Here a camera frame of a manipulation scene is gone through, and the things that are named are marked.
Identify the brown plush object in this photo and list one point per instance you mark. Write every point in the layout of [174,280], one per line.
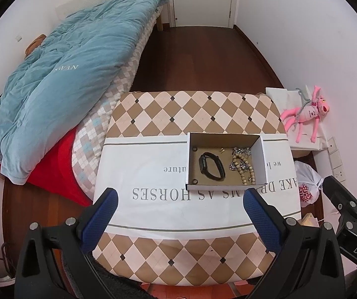
[37,43]

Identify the checked bed sheet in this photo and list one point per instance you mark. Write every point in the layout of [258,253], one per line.
[122,78]

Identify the white plastic bag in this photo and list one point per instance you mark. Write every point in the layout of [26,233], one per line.
[304,174]

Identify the pink plush toy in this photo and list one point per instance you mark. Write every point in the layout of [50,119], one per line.
[309,112]

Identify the light blue quilt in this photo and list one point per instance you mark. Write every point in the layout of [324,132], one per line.
[72,68]

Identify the wooden bed frame leg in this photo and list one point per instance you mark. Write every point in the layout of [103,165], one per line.
[159,21]

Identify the black smart band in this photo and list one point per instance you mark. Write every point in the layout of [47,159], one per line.
[202,163]

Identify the grey clothes hanger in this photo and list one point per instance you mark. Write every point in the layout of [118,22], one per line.
[303,95]

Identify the red cloth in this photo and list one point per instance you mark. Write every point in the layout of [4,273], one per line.
[60,168]

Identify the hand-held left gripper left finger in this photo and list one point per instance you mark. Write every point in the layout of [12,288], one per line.
[102,218]

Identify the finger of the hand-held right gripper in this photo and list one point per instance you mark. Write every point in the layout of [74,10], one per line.
[340,193]

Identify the cardboard box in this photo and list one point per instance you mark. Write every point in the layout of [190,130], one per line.
[197,165]

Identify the checked printed tablecloth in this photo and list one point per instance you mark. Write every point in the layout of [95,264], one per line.
[166,211]

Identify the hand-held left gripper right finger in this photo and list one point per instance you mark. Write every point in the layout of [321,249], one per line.
[259,218]

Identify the white door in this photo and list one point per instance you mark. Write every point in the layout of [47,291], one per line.
[202,0]

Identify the light wooden object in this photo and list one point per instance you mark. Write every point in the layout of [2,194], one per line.
[309,219]

